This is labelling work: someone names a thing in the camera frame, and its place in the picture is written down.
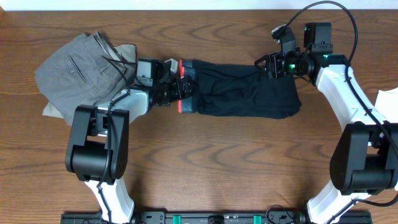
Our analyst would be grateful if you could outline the black leggings with orange waistband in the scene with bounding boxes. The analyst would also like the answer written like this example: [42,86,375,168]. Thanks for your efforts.
[178,60,302,119]

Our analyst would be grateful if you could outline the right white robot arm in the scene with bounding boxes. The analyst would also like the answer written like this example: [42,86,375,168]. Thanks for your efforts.
[254,22,397,223]

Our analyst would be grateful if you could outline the folded grey trousers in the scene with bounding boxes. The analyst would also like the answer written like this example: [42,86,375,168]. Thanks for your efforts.
[35,32,136,125]

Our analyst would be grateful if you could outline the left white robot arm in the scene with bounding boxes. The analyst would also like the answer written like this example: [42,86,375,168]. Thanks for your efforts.
[65,77,197,223]

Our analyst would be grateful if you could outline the white cloth at right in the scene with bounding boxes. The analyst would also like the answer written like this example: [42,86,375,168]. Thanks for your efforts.
[375,88,398,123]

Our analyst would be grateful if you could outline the beige folded cloth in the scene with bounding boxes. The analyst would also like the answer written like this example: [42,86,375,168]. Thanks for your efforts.
[42,44,136,119]

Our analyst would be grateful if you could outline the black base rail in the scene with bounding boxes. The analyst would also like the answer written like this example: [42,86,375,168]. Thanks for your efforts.
[60,207,373,224]

